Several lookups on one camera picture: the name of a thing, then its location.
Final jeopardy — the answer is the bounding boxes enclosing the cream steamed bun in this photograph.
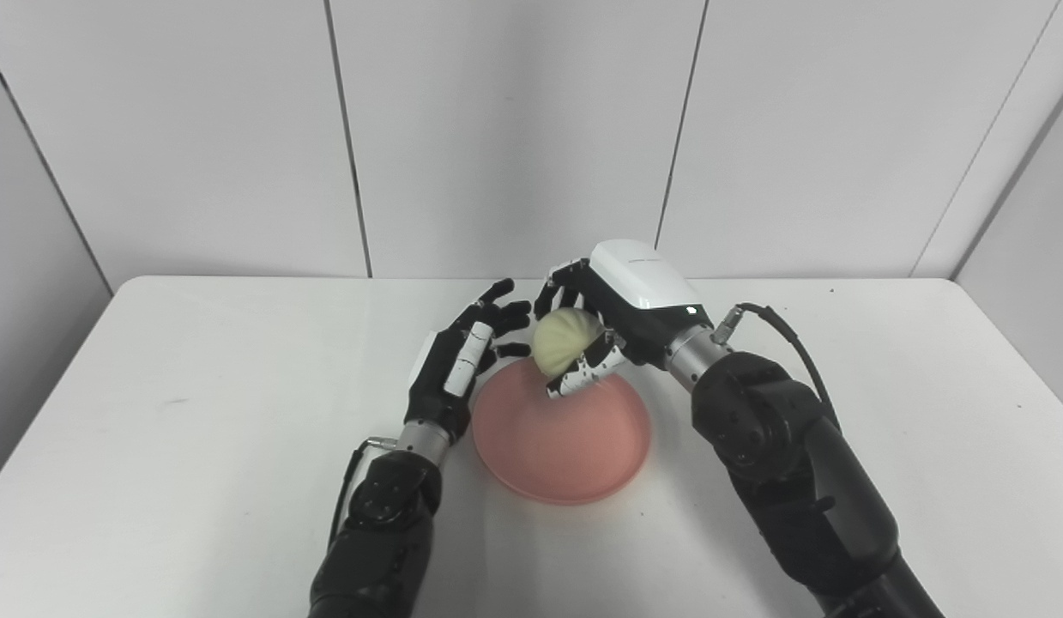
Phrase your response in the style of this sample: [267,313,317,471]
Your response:
[532,309,606,379]

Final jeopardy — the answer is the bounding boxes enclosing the pink round plate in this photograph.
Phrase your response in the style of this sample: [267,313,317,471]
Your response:
[472,356,652,506]

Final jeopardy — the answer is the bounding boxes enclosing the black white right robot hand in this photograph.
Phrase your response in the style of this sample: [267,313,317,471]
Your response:
[534,239,712,400]

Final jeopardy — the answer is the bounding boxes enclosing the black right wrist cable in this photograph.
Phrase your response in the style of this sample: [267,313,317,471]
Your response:
[711,302,842,430]

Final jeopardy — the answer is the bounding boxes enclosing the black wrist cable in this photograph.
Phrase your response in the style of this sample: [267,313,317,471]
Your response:
[711,302,842,430]
[327,437,400,552]

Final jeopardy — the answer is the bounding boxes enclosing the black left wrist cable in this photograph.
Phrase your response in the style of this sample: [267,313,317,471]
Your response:
[327,437,400,552]

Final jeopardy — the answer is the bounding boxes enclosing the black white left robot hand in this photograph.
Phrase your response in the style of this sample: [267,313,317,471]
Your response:
[404,278,533,443]

